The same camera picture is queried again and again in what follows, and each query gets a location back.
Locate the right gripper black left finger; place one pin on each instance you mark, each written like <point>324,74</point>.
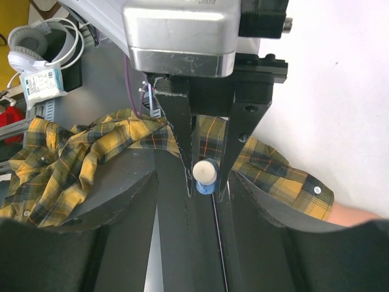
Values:
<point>129,235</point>

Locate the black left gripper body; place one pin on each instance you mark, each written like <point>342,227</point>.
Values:
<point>252,82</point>

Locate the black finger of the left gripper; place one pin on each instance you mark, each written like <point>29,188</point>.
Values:
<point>173,96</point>
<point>243,119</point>

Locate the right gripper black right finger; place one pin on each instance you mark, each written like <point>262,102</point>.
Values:
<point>269,246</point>

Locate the blue nail polish bottle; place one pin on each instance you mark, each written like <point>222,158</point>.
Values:
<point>208,189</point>

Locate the white nail polish cap brush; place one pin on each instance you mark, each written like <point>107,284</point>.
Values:
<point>205,172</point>

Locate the mannequin hand with nails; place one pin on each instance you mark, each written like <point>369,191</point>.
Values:
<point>343,215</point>

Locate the yellow plaid shirt sleeve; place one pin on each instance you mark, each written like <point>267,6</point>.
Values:
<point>55,171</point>

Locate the white labelled packet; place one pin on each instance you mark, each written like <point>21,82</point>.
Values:
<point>42,85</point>

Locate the white headphones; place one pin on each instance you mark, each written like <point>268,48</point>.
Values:
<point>28,44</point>

